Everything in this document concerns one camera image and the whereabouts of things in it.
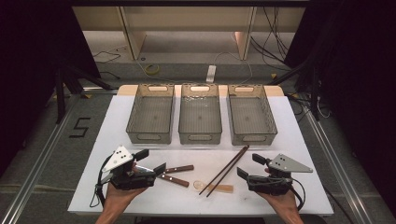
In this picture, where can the yellow tape roll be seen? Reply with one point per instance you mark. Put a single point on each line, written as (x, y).
(147, 69)

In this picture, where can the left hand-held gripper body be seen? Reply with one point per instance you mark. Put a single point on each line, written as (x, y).
(120, 158)

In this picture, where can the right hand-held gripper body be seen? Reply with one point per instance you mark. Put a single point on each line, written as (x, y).
(286, 165)

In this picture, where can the black curtain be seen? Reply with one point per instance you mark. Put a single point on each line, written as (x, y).
(28, 62)
(358, 77)

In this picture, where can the aluminium floor rail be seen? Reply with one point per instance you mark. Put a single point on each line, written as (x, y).
(40, 161)
(339, 168)

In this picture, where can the white table mat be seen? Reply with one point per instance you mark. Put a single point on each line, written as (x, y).
(193, 203)

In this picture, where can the person's right hand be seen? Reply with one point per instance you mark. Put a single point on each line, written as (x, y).
(285, 203)

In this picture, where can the person's left hand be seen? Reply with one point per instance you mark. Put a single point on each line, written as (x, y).
(120, 197)

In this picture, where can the white power strip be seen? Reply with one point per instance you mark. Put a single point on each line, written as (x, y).
(211, 73)

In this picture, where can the cream wooden furniture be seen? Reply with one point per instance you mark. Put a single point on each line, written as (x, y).
(186, 18)

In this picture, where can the transparent grey plastic bin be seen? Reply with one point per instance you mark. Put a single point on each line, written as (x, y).
(151, 118)
(200, 118)
(250, 119)

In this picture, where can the black metal stand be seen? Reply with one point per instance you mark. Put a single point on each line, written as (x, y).
(315, 99)
(59, 99)

